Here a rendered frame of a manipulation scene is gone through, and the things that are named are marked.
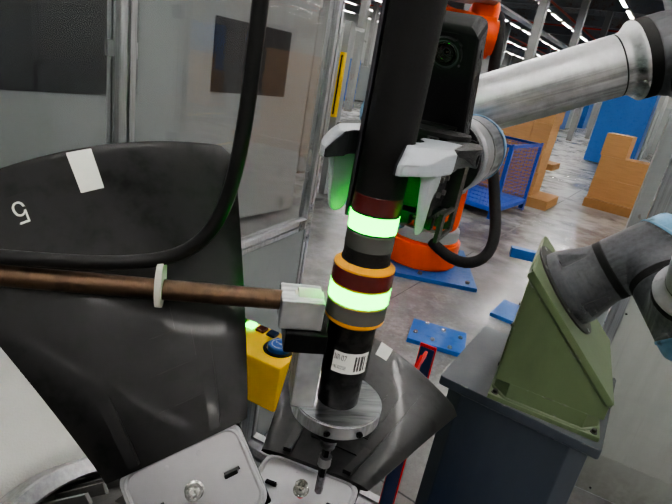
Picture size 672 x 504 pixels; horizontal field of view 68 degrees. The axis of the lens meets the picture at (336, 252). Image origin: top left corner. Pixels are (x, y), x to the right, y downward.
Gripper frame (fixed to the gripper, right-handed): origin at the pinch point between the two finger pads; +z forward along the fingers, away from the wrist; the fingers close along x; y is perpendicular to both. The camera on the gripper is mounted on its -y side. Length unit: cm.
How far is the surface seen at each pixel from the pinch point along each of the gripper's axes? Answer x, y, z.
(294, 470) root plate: 2.8, 30.3, -4.7
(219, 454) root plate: 5.1, 23.1, 4.1
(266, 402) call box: 23, 51, -34
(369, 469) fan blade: -2.9, 29.8, -8.5
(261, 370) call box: 24, 45, -34
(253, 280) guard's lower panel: 70, 66, -100
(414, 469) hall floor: 9, 149, -150
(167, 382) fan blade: 9.6, 18.6, 4.9
